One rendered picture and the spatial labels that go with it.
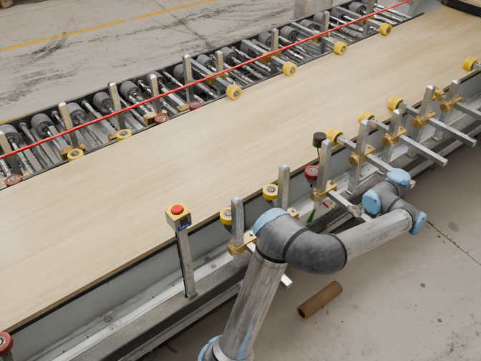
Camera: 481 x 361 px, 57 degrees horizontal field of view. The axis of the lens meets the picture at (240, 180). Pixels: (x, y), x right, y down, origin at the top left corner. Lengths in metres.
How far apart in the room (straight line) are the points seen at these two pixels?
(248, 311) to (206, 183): 0.87
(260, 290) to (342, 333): 1.38
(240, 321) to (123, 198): 0.93
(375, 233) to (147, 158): 1.31
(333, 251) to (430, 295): 1.79
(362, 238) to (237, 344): 0.54
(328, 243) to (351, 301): 1.60
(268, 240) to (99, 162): 1.30
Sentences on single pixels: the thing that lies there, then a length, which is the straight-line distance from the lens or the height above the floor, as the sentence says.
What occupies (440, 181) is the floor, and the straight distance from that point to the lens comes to 3.79.
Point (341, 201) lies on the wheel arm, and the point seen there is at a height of 0.86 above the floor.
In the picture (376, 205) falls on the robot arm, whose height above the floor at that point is 1.16.
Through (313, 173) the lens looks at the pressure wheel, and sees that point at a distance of 2.22.
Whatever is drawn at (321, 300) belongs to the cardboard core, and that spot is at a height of 0.07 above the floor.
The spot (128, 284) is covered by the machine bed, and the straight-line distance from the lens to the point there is 2.07.
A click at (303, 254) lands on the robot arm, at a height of 1.38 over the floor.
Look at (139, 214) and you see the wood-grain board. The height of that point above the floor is 0.90.
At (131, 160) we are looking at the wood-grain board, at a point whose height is 0.90.
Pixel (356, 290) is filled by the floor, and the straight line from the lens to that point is 2.92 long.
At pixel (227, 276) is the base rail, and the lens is 2.04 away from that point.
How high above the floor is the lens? 2.37
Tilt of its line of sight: 42 degrees down
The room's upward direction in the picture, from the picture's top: 1 degrees counter-clockwise
